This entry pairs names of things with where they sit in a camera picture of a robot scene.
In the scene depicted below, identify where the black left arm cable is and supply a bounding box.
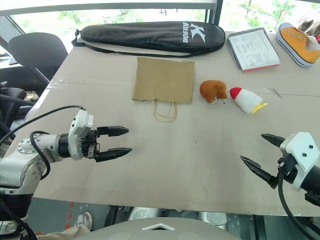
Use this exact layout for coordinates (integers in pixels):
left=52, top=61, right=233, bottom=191
left=0, top=104, right=87, bottom=180

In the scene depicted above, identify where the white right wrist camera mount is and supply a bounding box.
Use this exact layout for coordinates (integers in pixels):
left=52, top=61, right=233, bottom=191
left=279, top=132, right=320, bottom=192

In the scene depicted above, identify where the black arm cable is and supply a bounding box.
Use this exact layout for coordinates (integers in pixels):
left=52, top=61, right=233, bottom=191
left=277, top=172, right=320, bottom=240
left=0, top=104, right=87, bottom=180

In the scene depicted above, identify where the beige sneaker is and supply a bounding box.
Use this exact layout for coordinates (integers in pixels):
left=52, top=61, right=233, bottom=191
left=296, top=14, right=320, bottom=38

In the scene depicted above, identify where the brown plush toy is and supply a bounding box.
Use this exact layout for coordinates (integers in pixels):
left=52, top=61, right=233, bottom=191
left=199, top=79, right=229, bottom=104

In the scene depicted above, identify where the brown paper bag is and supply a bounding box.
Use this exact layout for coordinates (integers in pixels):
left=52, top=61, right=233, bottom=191
left=131, top=56, right=196, bottom=123

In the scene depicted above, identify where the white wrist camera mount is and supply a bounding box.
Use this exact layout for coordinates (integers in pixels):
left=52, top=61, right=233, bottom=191
left=279, top=132, right=320, bottom=192
left=67, top=108, right=94, bottom=161

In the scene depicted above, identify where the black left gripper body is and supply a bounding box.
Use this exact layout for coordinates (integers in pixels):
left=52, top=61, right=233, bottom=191
left=80, top=129, right=101, bottom=160

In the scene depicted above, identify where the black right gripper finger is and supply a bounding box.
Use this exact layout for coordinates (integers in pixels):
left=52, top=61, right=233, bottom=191
left=239, top=155, right=280, bottom=190
left=260, top=133, right=286, bottom=148

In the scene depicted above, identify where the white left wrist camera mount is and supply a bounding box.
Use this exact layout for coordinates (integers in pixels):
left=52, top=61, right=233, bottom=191
left=67, top=108, right=94, bottom=161

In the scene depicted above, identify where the black office chair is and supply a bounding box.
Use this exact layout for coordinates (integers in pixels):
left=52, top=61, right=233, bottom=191
left=7, top=32, right=69, bottom=88

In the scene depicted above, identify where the white red plush toy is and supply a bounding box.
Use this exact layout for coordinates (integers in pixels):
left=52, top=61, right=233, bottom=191
left=229, top=86, right=268, bottom=115

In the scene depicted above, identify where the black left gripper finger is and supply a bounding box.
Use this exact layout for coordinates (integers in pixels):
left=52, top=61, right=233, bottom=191
left=96, top=125, right=130, bottom=138
left=94, top=147, right=133, bottom=164

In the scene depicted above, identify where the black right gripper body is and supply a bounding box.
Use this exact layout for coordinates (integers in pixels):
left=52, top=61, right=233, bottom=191
left=276, top=154, right=299, bottom=185

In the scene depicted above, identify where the black racket bag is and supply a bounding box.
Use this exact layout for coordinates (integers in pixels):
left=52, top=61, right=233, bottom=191
left=71, top=20, right=226, bottom=58

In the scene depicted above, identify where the silver robot torso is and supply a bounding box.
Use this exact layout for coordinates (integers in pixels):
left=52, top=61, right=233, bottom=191
left=72, top=216, right=241, bottom=240

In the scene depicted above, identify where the yellow canvas sneaker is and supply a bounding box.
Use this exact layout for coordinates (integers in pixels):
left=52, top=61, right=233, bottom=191
left=276, top=22, right=320, bottom=68

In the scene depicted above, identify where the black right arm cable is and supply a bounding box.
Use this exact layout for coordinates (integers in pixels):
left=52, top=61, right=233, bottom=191
left=277, top=172, right=320, bottom=240

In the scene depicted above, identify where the white printed booklet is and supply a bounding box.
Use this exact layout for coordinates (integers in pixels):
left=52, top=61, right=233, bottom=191
left=226, top=28, right=281, bottom=73

